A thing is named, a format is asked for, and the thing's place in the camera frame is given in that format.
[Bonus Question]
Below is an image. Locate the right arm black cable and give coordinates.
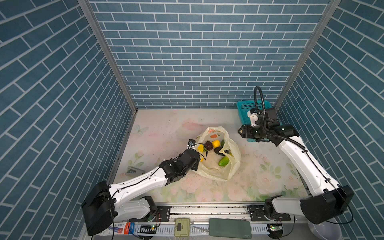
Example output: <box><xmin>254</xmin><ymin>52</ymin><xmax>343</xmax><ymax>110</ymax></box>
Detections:
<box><xmin>253</xmin><ymin>85</ymin><xmax>268</xmax><ymax>133</ymax></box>

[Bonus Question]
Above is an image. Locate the yellow round fruit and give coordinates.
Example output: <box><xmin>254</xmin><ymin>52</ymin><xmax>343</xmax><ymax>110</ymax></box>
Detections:
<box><xmin>212</xmin><ymin>140</ymin><xmax>221</xmax><ymax>149</ymax></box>

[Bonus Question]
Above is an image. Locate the aluminium corner post left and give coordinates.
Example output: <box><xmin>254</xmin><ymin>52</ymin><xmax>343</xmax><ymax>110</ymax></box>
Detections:
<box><xmin>78</xmin><ymin>0</ymin><xmax>138</xmax><ymax>114</ymax></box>

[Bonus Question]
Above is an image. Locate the yellow lemon fruit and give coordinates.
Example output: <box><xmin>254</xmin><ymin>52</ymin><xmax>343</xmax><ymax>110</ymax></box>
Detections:
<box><xmin>198</xmin><ymin>144</ymin><xmax>205</xmax><ymax>152</ymax></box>

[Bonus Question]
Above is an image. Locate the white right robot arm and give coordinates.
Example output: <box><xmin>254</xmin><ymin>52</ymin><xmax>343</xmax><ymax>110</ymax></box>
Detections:
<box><xmin>238</xmin><ymin>107</ymin><xmax>354</xmax><ymax>225</ymax></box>

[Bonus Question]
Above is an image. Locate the dark brown fruit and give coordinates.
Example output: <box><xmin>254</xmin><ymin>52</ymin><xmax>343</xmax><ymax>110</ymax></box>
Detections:
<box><xmin>204</xmin><ymin>141</ymin><xmax>214</xmax><ymax>152</ymax></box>

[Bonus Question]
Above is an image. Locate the yellow translucent plastic bag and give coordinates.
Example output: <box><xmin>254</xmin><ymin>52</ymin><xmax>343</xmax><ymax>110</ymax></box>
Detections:
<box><xmin>195</xmin><ymin>126</ymin><xmax>241</xmax><ymax>182</ymax></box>

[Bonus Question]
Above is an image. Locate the teal plastic basket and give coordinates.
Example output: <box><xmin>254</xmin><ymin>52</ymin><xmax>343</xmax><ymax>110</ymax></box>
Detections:
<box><xmin>237</xmin><ymin>101</ymin><xmax>281</xmax><ymax>143</ymax></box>

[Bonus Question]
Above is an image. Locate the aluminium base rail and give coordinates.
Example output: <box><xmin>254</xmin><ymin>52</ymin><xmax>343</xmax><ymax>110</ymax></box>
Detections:
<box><xmin>78</xmin><ymin>202</ymin><xmax>331</xmax><ymax>240</ymax></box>

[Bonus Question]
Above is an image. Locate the green fruit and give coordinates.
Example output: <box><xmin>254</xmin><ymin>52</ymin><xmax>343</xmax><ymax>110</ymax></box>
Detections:
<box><xmin>218</xmin><ymin>157</ymin><xmax>230</xmax><ymax>167</ymax></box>

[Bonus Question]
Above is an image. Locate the aluminium corner post right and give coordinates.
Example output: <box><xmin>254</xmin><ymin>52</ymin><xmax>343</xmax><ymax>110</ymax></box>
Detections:
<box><xmin>274</xmin><ymin>0</ymin><xmax>341</xmax><ymax>111</ymax></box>

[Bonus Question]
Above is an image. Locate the green rectangular pad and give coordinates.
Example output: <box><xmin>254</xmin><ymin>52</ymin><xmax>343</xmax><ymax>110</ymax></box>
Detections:
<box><xmin>209</xmin><ymin>218</ymin><xmax>252</xmax><ymax>239</ymax></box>

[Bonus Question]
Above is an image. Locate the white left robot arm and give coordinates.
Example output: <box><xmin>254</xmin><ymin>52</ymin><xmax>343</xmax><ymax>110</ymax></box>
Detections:
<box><xmin>82</xmin><ymin>148</ymin><xmax>201</xmax><ymax>236</ymax></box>

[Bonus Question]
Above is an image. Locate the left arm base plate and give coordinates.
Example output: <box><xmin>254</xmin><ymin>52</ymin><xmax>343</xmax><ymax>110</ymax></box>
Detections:
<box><xmin>149</xmin><ymin>206</ymin><xmax>172</xmax><ymax>225</ymax></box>

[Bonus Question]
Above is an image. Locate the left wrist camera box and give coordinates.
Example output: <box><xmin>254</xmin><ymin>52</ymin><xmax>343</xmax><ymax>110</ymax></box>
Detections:
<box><xmin>188</xmin><ymin>139</ymin><xmax>196</xmax><ymax>149</ymax></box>

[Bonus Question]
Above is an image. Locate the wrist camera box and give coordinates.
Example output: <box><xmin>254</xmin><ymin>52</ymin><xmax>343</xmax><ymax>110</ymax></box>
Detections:
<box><xmin>247</xmin><ymin>108</ymin><xmax>259</xmax><ymax>127</ymax></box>
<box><xmin>188</xmin><ymin>139</ymin><xmax>196</xmax><ymax>149</ymax></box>

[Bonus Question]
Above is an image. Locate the black fruit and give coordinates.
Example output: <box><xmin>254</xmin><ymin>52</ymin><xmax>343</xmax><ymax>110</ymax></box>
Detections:
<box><xmin>214</xmin><ymin>146</ymin><xmax>225</xmax><ymax>156</ymax></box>

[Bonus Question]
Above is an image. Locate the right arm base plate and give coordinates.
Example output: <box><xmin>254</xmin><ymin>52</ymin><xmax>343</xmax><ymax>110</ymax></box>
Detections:
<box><xmin>246</xmin><ymin>205</ymin><xmax>291</xmax><ymax>222</ymax></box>

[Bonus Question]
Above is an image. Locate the grey round bowl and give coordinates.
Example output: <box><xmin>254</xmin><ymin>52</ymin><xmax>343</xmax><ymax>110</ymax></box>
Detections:
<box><xmin>308</xmin><ymin>221</ymin><xmax>343</xmax><ymax>240</ymax></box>

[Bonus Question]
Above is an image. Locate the small green meter box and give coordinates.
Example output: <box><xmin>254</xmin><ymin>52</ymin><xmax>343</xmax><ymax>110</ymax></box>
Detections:
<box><xmin>174</xmin><ymin>218</ymin><xmax>190</xmax><ymax>238</ymax></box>

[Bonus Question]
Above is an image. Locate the aluminium corner post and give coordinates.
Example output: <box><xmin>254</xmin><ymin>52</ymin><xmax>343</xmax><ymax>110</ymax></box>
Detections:
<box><xmin>274</xmin><ymin>0</ymin><xmax>341</xmax><ymax>111</ymax></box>
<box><xmin>78</xmin><ymin>0</ymin><xmax>138</xmax><ymax>114</ymax></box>

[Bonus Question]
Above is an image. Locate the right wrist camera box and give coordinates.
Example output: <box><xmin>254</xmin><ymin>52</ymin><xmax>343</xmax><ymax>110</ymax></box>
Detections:
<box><xmin>247</xmin><ymin>108</ymin><xmax>259</xmax><ymax>127</ymax></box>

